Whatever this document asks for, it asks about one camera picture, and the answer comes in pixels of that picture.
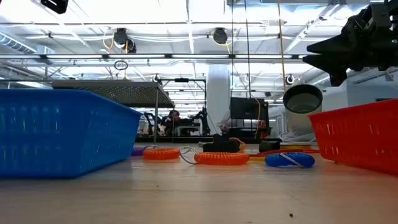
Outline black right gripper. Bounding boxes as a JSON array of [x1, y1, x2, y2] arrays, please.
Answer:
[[303, 0, 398, 87]]

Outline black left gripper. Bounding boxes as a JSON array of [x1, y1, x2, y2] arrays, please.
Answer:
[[40, 0, 69, 15]]

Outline blue coil wristband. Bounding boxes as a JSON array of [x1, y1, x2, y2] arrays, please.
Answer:
[[264, 152, 316, 169]]

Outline orange rubber band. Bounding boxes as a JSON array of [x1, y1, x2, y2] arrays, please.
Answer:
[[229, 136, 247, 153]]

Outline orange coil wristband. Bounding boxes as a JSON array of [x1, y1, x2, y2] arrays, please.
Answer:
[[179, 146, 250, 166], [142, 147, 181, 161]]

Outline red plastic basket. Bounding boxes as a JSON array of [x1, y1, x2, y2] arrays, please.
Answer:
[[308, 98, 398, 175]]

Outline black computer monitor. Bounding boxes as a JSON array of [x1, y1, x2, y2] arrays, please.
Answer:
[[229, 96, 270, 121]]

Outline grey perforated metal shelf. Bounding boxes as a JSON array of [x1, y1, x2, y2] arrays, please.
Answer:
[[51, 79, 176, 144]]

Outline white square column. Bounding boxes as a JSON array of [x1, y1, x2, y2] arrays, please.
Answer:
[[206, 63, 233, 135]]

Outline blue plastic basket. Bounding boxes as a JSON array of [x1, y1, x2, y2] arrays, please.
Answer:
[[0, 88, 142, 179]]

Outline person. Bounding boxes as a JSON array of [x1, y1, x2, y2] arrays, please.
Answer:
[[160, 109, 185, 137]]

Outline yellow hanging cable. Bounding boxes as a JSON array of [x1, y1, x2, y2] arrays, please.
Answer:
[[275, 0, 289, 93]]

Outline white dome camera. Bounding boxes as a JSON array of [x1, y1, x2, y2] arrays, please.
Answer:
[[282, 83, 324, 135]]

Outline black ceiling cable reel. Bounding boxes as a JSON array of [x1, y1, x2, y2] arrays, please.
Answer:
[[112, 27, 137, 54], [211, 27, 229, 45]]

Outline black hanging cable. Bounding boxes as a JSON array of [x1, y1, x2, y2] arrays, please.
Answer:
[[243, 0, 253, 99], [230, 0, 234, 98]]

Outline white coiled cable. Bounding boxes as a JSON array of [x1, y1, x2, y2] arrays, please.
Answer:
[[278, 129, 317, 144]]

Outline black background station frame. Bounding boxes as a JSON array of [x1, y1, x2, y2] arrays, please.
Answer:
[[159, 77, 208, 138]]

